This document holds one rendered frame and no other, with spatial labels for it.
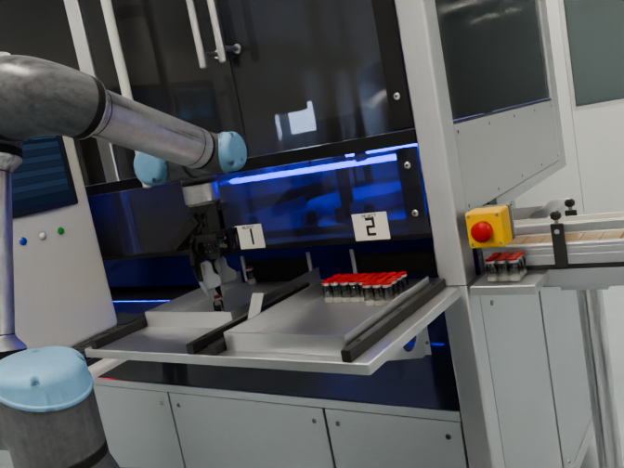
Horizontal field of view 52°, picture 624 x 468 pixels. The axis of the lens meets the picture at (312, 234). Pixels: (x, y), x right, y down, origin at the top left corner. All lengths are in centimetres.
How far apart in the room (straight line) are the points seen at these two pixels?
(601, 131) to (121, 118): 516
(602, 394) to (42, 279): 135
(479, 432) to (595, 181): 463
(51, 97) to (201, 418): 120
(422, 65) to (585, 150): 468
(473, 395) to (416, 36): 74
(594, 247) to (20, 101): 104
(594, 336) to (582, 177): 455
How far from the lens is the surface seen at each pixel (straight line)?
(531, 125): 190
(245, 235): 159
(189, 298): 160
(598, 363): 149
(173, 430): 204
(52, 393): 87
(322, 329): 120
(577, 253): 137
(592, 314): 145
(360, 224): 140
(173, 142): 110
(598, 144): 590
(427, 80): 130
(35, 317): 177
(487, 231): 126
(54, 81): 95
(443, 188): 130
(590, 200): 598
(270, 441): 179
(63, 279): 182
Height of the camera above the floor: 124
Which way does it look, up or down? 9 degrees down
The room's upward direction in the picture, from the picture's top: 11 degrees counter-clockwise
